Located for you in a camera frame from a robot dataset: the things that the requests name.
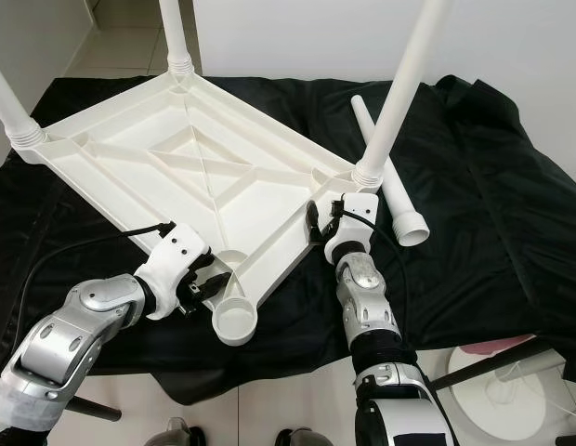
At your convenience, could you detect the white plastic table leg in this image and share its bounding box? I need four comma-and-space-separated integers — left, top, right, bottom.
353, 0, 456, 190
351, 96, 430, 247
0, 65, 47, 150
158, 0, 196, 77

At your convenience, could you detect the white plastic table top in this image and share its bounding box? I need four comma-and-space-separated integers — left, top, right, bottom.
19, 70, 380, 347

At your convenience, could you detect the grey robot left foot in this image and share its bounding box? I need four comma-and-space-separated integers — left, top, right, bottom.
144, 415, 205, 446

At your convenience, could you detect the grey robot foot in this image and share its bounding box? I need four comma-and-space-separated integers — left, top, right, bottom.
144, 415, 205, 446
274, 427, 335, 446

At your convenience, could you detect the black cloth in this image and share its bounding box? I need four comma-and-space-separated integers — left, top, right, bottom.
0, 74, 576, 400

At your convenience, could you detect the grey robot right foot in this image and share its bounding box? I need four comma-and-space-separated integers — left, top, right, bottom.
274, 427, 335, 446

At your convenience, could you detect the pink plastic seat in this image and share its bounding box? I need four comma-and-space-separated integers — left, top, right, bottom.
460, 334, 535, 356

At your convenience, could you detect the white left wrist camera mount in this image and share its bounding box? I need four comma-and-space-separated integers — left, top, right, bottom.
135, 223, 215, 321

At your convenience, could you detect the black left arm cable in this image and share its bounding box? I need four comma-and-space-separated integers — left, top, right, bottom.
17, 221, 176, 345

